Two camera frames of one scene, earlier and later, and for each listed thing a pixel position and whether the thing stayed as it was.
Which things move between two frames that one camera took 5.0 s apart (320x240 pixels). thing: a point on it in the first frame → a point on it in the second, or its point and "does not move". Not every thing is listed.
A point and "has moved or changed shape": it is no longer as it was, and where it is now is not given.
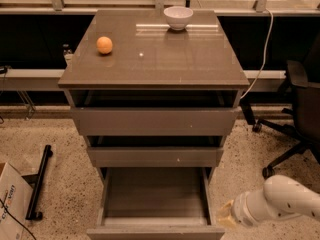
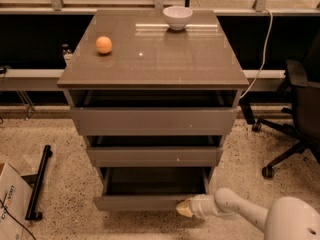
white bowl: [177, 16] does not move
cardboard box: [16, 194] does not move
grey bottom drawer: [155, 203] has moved or changed shape
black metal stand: [36, 181] does not move
